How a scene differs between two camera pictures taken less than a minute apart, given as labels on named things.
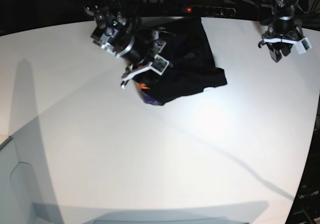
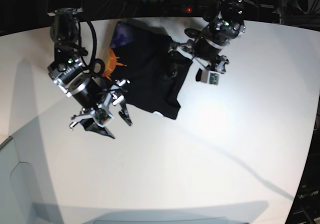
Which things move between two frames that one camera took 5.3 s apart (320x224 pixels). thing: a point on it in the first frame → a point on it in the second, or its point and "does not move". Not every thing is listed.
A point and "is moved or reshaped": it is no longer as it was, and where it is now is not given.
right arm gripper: [156, 44] → [95, 120]
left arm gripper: [275, 40] → [187, 47]
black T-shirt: [192, 68] is moved or reshaped
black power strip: [202, 11] does not move
